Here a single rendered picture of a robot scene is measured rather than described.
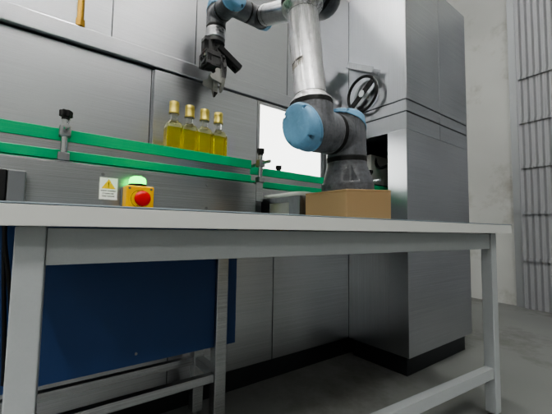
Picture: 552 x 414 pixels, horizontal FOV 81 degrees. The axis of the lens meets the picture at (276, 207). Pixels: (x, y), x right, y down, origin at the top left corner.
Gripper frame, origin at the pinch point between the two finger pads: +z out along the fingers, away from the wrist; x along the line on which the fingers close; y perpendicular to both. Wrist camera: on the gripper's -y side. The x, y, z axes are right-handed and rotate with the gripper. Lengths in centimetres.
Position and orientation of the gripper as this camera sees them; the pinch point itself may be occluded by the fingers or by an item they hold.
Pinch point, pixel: (218, 92)
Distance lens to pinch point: 135.8
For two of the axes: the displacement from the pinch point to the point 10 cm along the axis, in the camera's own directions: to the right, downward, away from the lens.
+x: 6.0, -0.4, -8.0
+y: -8.0, -0.5, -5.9
